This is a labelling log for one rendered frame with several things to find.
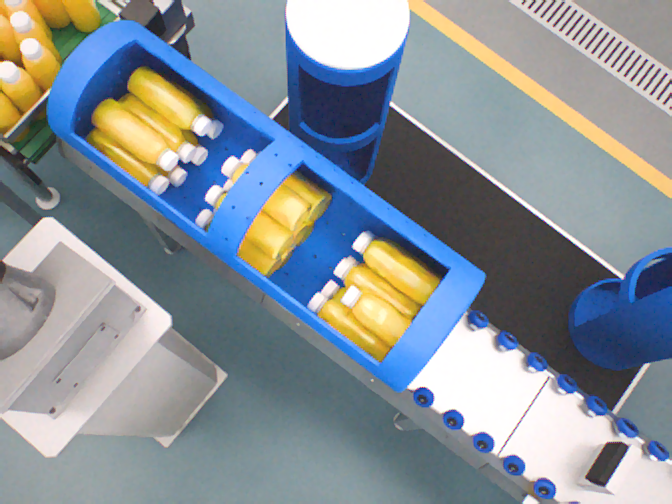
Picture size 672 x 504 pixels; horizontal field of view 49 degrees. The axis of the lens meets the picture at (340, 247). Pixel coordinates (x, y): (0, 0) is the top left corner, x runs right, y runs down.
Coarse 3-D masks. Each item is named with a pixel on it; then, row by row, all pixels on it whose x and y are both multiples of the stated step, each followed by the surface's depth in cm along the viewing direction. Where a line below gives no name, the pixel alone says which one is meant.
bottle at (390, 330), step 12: (360, 300) 140; (372, 300) 139; (384, 300) 141; (360, 312) 139; (372, 312) 138; (384, 312) 139; (396, 312) 139; (360, 324) 141; (372, 324) 139; (384, 324) 138; (396, 324) 138; (408, 324) 139; (384, 336) 139; (396, 336) 138
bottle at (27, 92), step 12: (24, 72) 157; (0, 84) 157; (12, 84) 155; (24, 84) 157; (36, 84) 162; (12, 96) 158; (24, 96) 159; (36, 96) 162; (24, 108) 163; (36, 120) 170
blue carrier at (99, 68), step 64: (64, 64) 139; (128, 64) 157; (192, 64) 146; (64, 128) 144; (256, 128) 140; (192, 192) 161; (256, 192) 133; (320, 256) 159; (448, 256) 136; (320, 320) 137; (448, 320) 129
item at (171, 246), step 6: (150, 222) 217; (150, 228) 231; (156, 228) 224; (156, 234) 234; (162, 234) 232; (162, 240) 237; (168, 240) 241; (174, 240) 246; (168, 246) 244; (174, 246) 250; (180, 246) 255; (168, 252) 255; (174, 252) 255
